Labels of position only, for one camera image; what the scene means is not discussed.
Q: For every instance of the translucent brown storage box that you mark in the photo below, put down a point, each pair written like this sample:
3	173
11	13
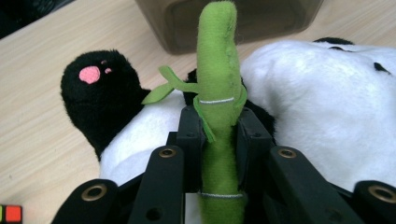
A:
264	18

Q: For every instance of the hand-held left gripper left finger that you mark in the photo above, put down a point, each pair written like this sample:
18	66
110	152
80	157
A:
190	130

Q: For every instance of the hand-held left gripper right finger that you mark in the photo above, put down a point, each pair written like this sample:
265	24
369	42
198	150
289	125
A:
252	137

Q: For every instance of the colourful puzzle cube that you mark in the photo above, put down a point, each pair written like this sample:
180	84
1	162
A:
13	214

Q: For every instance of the panda plush toy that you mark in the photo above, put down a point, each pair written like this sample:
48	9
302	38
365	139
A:
327	109

